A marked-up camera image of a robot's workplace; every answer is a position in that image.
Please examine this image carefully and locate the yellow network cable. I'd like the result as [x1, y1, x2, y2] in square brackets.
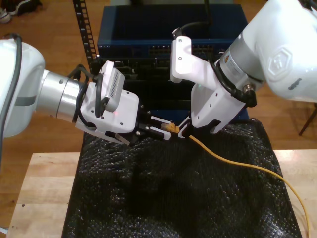
[160, 122, 312, 238]

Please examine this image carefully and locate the black rack shelf tray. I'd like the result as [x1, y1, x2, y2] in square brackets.
[123, 79, 195, 111]

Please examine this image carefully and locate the black rack server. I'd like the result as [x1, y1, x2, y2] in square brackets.
[90, 57, 216, 81]

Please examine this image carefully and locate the black bubble wrap mat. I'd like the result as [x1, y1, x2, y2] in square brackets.
[61, 118, 303, 238]

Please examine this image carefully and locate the brown wooden chair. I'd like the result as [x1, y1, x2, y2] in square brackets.
[299, 103, 317, 136]

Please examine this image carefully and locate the dark shoe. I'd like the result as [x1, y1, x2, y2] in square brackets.
[6, 0, 42, 16]

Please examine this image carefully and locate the white sneaker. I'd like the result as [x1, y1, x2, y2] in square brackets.
[0, 7, 12, 24]

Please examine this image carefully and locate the blue rack base plate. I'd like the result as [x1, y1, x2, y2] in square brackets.
[148, 108, 250, 122]

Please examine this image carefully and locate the black angled plug cable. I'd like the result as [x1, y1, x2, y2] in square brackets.
[208, 53, 258, 108]

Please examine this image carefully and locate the blue network switch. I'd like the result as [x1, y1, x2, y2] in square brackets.
[97, 5, 250, 59]

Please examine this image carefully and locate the black perforated rack post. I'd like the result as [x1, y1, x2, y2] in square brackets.
[72, 0, 102, 75]

